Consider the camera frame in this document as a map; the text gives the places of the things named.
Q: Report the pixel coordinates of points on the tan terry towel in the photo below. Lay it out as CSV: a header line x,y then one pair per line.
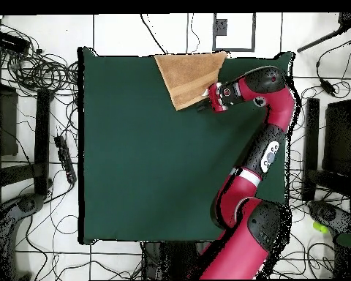
x,y
190,79

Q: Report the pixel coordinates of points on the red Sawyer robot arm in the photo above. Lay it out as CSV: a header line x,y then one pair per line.
x,y
242,246

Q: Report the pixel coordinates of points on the dark flat panel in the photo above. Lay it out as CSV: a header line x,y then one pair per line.
x,y
7,123
339,137

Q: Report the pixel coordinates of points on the small grey square plate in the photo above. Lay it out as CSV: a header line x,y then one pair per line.
x,y
220,27

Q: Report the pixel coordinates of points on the dark green table cloth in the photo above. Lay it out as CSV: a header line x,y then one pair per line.
x,y
134,161

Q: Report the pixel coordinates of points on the black L-shaped stand foot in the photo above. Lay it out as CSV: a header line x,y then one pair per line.
x,y
42,140
311,146

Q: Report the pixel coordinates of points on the black power adapter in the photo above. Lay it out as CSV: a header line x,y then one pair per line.
x,y
327,87

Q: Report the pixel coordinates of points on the black rod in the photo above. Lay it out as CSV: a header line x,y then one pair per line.
x,y
318,41

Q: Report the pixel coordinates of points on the black power strip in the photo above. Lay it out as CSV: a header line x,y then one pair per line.
x,y
65,159

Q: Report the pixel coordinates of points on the yellow-green ball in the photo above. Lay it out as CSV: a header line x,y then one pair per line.
x,y
320,227

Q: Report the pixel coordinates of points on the black electronics box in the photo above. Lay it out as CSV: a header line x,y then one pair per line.
x,y
10,42

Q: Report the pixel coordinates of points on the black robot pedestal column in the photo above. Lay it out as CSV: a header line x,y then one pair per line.
x,y
175,257

